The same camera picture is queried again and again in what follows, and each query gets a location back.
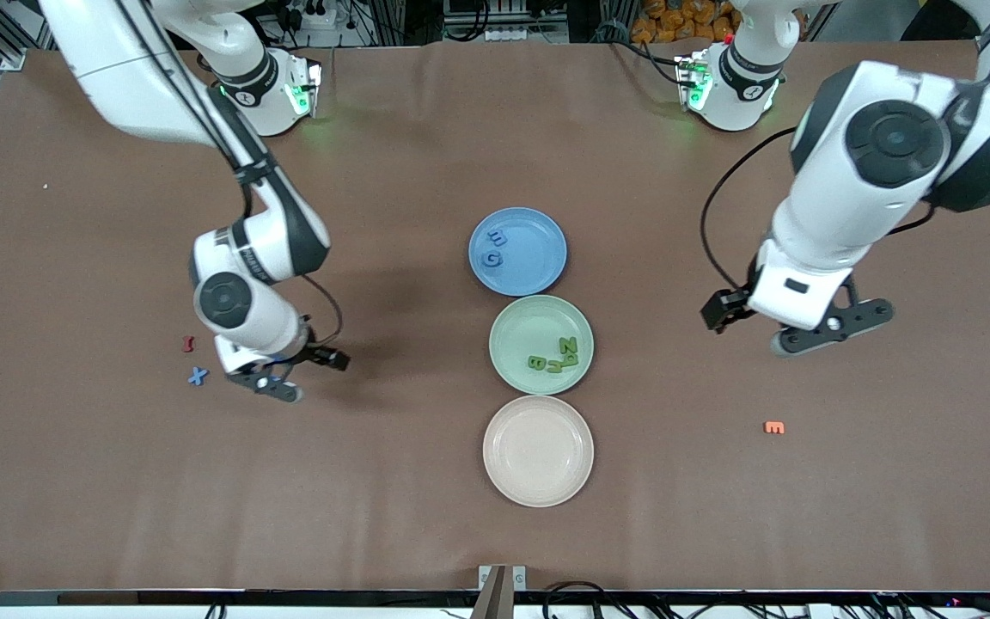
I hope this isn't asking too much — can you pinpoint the mint green round plate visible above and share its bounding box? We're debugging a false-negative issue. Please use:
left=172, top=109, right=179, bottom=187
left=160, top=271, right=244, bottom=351
left=488, top=295, right=595, bottom=396

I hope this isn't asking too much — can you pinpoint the blue round plate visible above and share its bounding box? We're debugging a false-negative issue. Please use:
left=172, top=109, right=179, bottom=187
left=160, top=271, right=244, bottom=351
left=468, top=207, right=568, bottom=297

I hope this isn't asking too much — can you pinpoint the beige round plate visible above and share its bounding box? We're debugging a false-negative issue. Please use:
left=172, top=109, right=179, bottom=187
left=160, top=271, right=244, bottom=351
left=482, top=395, right=596, bottom=508

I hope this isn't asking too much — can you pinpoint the pile of orange fruits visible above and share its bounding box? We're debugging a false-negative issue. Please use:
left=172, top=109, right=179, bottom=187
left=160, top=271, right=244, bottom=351
left=631, top=0, right=741, bottom=42

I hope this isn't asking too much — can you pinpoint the short white power strip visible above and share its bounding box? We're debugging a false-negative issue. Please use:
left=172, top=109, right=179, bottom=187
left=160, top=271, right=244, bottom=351
left=276, top=0, right=339, bottom=31

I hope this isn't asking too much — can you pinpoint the long white power strip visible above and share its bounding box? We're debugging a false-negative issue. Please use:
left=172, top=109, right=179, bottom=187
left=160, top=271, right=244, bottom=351
left=485, top=24, right=569, bottom=44

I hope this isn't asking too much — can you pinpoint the black table edge rail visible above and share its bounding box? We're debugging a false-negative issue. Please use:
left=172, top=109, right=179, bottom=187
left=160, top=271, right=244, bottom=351
left=0, top=590, right=990, bottom=608

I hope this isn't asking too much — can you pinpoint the black arm base cable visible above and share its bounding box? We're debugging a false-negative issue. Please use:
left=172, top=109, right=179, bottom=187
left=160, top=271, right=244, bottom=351
left=611, top=34, right=685, bottom=83

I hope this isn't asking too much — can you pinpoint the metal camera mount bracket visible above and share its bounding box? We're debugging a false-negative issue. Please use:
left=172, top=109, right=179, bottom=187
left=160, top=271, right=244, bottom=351
left=478, top=564, right=528, bottom=619

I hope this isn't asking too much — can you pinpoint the black looped floor cable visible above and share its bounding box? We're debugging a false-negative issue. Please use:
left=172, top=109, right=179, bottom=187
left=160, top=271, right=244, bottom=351
left=542, top=581, right=633, bottom=619

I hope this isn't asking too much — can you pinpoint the aluminium frame profile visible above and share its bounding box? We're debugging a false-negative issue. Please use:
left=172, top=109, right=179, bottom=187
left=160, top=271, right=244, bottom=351
left=0, top=0, right=58, bottom=71

